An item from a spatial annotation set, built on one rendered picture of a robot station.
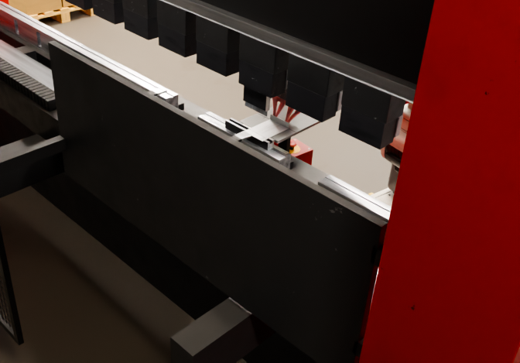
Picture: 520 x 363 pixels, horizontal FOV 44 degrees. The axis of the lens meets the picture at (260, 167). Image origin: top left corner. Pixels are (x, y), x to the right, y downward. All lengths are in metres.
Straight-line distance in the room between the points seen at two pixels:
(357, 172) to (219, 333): 2.41
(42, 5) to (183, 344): 4.62
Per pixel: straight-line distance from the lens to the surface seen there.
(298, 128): 2.16
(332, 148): 4.06
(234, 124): 2.16
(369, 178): 3.82
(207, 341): 1.56
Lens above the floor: 2.04
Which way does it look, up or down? 33 degrees down
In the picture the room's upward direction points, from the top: 4 degrees clockwise
